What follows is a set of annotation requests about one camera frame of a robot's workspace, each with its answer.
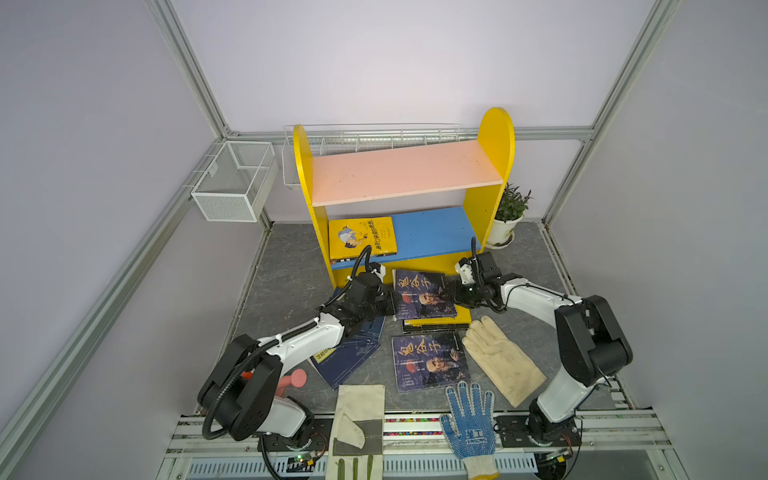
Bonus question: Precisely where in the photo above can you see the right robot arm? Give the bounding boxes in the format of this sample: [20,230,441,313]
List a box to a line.
[454,240,633,436]

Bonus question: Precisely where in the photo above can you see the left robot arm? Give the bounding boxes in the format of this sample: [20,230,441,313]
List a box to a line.
[197,246,394,446]

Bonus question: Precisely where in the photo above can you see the yellow bookshelf pink blue shelves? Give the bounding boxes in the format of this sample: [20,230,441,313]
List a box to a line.
[292,107,516,287]

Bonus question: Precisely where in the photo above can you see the pink watering can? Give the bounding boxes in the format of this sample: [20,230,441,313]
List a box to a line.
[240,369,307,397]

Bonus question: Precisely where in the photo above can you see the grey green canvas glove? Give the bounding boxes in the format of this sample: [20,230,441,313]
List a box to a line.
[325,384,386,480]

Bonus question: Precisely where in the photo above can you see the yellow cartoon cover book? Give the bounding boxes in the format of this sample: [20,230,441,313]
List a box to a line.
[329,217,398,261]

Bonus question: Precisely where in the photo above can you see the purple portrait book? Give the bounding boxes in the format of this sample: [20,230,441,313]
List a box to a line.
[393,269,457,321]
[392,331,471,393]

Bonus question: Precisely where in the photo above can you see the black wolf cover book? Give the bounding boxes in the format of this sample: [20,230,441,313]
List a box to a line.
[330,255,386,270]

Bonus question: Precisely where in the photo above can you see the white wire mesh basket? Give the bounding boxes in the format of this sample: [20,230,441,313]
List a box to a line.
[192,141,279,223]

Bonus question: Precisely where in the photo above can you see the beige leather work glove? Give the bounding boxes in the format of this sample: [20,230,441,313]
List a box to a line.
[462,316,546,408]

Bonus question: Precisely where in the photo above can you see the top blue thread-bound book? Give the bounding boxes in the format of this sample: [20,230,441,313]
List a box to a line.
[330,291,384,341]

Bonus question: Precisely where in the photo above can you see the blue thread-bound book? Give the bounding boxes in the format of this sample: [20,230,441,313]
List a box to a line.
[309,336,381,390]
[330,291,384,341]

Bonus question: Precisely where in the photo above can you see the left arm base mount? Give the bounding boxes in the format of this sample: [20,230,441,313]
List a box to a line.
[257,417,332,479]

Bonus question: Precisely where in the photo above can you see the blue dotted knit glove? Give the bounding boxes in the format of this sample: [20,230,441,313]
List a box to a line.
[440,381,500,480]

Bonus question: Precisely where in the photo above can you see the lower blue thread-bound book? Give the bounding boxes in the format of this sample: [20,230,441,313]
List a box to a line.
[309,336,381,390]

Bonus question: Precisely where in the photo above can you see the potted green plant white pot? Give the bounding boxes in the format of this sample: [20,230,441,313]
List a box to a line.
[486,183,532,249]

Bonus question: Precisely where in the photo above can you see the purple portrait book front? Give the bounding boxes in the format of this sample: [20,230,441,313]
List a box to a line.
[392,331,471,393]

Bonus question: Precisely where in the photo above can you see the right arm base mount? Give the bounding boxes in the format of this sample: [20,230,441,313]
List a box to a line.
[494,414,582,448]

